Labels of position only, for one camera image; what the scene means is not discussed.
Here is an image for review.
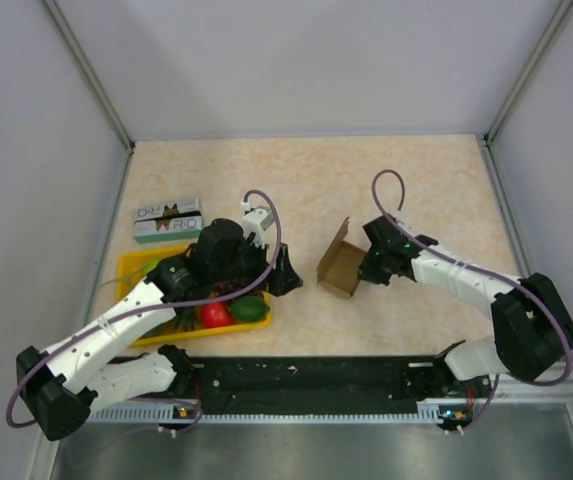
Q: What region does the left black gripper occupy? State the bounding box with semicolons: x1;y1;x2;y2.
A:
211;231;302;297

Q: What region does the brown cardboard box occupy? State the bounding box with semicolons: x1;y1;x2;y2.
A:
316;217;366;299

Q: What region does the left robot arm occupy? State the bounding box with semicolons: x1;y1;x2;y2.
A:
10;209;303;441

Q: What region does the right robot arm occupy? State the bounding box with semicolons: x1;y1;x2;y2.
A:
358;216;573;396

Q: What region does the green toothpaste box front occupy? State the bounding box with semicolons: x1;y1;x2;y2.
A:
134;215;205;244

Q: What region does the green lime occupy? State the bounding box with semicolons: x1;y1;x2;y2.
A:
229;295;270;323

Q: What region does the purple grape bunch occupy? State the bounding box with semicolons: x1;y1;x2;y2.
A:
212;281;243;297

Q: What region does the red apple front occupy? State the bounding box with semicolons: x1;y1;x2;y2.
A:
200;302;235;329

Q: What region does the green leafy vegetable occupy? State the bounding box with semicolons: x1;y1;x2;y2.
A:
171;308;202;333

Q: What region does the green pear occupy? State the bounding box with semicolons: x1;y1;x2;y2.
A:
141;258;160;277

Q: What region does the yellow plastic tray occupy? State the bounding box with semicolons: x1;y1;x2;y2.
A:
115;245;272;347

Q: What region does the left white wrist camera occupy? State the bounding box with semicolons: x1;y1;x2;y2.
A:
240;201;275;247

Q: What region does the grey slotted cable duct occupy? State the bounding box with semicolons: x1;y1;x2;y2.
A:
85;399;467;426

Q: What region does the right aluminium frame post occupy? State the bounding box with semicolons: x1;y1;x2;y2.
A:
483;0;573;149

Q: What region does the aluminium frame post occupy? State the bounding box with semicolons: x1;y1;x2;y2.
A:
483;0;573;149
39;0;135;154

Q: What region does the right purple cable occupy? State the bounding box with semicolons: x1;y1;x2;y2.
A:
370;170;573;434

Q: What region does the left aluminium frame post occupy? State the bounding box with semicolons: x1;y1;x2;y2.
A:
39;0;135;154

